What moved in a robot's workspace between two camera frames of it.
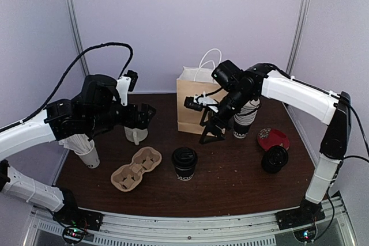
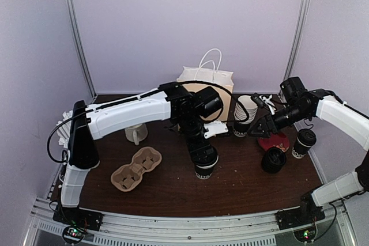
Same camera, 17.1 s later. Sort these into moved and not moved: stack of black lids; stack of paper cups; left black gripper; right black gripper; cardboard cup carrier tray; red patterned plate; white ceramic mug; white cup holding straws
Moved: right black gripper; left black gripper
Not moved: white cup holding straws; stack of paper cups; white ceramic mug; cardboard cup carrier tray; red patterned plate; stack of black lids
